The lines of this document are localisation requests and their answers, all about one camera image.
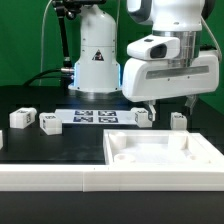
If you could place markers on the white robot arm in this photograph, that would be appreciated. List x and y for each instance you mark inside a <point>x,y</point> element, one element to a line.
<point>97,72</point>

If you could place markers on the white U-shaped obstacle fence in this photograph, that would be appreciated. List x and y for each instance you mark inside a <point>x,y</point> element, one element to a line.
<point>186,177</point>

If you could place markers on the white tag sheet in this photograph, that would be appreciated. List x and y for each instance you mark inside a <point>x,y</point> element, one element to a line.
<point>97,117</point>

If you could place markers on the white square tabletop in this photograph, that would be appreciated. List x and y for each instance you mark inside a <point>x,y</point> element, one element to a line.
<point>161,147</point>

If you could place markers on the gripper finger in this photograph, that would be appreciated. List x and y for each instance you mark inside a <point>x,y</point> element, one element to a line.
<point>152,111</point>
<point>190,103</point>

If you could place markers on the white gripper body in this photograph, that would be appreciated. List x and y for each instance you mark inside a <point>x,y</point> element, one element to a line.
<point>152,73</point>

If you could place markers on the white part at left edge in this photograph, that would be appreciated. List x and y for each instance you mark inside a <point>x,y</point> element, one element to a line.
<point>1,139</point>

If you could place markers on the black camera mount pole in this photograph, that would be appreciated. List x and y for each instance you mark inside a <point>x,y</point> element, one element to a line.
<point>69,9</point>

